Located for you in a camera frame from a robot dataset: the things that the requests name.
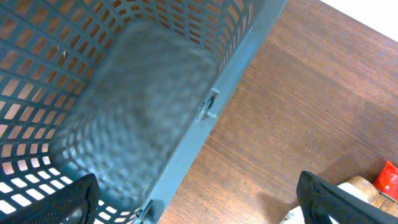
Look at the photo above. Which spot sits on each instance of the white cream tube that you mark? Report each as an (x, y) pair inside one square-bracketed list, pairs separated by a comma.
[(356, 186)]

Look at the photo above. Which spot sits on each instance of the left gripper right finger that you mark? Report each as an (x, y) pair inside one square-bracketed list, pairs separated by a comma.
[(321, 201)]

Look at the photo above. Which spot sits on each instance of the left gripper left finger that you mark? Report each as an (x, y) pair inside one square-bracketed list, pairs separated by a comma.
[(77, 202)]

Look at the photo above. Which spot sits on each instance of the grey plastic mesh basket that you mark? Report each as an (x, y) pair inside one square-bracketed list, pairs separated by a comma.
[(127, 90)]

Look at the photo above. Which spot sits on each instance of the orange spaghetti packet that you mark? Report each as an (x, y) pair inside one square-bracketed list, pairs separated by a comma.
[(386, 183)]

